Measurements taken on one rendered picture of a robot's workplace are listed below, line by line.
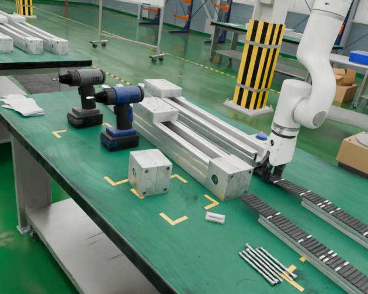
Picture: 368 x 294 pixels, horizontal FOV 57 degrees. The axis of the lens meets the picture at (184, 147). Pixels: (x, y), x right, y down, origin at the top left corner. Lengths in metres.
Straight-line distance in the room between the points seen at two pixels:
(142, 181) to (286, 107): 0.47
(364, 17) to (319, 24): 8.05
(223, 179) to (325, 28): 0.49
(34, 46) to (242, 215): 1.98
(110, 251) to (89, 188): 0.66
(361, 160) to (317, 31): 0.62
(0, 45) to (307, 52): 2.01
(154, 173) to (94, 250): 0.76
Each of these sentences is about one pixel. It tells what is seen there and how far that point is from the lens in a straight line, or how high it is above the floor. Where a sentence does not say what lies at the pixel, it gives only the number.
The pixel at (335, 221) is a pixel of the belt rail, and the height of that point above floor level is 0.79.
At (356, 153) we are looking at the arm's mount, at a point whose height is 0.84.
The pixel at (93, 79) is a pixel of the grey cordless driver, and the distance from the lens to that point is 1.33.
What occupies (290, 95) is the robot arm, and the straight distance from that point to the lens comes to 1.03.
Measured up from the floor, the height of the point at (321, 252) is 0.81.
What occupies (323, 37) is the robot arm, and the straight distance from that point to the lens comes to 1.02.
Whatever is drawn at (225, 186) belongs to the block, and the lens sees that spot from 0.97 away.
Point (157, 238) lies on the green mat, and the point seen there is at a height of 0.78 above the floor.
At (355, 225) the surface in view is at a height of 0.81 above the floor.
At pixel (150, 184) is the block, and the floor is 0.82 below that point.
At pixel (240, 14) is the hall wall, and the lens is 10.77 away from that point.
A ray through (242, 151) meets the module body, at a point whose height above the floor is 0.84.
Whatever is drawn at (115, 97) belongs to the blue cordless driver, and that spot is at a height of 0.97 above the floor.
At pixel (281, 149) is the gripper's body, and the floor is 0.91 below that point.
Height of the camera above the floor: 1.32
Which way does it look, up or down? 25 degrees down
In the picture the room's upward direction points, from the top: 9 degrees clockwise
